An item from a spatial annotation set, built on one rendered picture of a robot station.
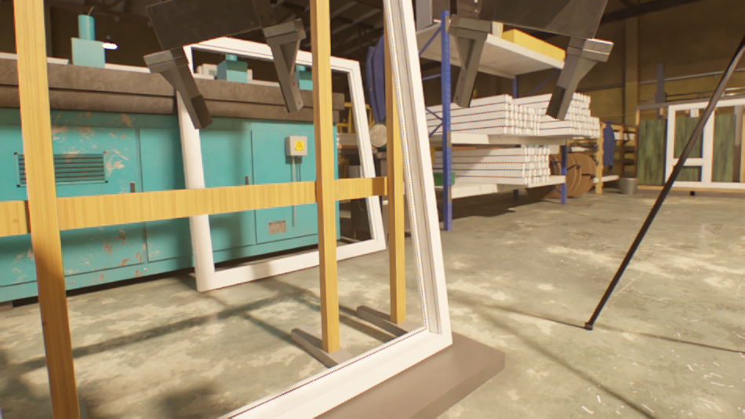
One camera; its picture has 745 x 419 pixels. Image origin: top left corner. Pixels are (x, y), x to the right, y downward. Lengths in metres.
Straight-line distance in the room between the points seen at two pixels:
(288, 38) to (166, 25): 0.14
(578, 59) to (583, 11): 0.06
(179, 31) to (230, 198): 0.68
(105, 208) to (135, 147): 1.36
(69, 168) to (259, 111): 1.08
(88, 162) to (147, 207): 1.33
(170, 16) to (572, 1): 0.45
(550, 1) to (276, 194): 0.91
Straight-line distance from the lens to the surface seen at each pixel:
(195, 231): 2.18
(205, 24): 0.48
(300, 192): 1.20
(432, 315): 1.31
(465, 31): 0.46
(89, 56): 2.50
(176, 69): 0.53
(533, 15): 0.48
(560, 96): 0.54
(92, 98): 2.38
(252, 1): 0.46
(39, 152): 1.01
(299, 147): 2.61
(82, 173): 2.36
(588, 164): 6.44
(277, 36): 0.46
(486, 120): 4.06
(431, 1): 3.88
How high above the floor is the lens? 0.69
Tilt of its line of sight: 4 degrees down
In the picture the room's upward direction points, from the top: 1 degrees counter-clockwise
